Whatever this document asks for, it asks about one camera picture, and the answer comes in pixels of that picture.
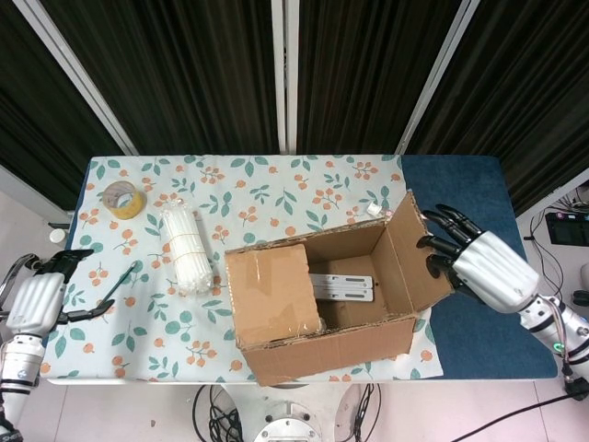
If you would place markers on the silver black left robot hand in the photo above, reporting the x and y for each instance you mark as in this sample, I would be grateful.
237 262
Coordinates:
37 301

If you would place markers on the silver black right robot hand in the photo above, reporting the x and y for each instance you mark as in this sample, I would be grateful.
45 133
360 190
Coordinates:
497 271

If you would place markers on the brown cardboard shipping box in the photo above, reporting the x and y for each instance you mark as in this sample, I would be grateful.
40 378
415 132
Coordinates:
340 354

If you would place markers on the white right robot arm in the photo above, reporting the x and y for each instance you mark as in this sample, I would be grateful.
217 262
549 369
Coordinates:
559 327

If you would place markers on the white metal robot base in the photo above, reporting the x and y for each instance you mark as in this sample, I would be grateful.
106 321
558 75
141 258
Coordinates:
290 414

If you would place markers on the chrome chair leg with caster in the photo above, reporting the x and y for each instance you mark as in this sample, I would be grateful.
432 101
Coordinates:
16 267

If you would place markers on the small white round cap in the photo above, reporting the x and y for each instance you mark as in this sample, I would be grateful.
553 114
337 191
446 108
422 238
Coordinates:
57 236

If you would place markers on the dark blue table mat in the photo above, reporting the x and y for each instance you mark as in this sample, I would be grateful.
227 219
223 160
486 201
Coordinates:
478 193

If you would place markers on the black electronic device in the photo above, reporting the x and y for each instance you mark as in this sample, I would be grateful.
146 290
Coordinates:
568 228

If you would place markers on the dark green pen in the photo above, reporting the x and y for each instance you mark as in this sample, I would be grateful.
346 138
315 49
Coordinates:
124 278

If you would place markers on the yellow packing tape roll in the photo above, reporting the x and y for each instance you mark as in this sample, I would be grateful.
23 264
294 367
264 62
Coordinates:
133 207

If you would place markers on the white pink toothpaste tube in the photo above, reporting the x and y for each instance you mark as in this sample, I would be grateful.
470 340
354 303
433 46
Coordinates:
376 209

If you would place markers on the grey flat metal bar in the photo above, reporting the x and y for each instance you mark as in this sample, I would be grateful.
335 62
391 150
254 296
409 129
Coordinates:
340 280
345 295

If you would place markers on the bundled white straws pack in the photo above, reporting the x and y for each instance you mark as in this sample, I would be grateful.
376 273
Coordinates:
188 248

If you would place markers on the black pleated curtain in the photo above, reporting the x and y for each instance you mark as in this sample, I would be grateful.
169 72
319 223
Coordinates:
37 129
368 69
529 92
184 69

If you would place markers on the orange fruit leaf tablecloth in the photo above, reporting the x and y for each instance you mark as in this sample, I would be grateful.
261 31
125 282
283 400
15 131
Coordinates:
285 189

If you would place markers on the white slanted frame post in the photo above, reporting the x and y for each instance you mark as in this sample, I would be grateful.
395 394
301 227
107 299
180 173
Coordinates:
437 78
78 78

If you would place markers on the white upright frame post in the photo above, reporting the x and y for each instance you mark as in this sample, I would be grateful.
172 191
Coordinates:
284 73

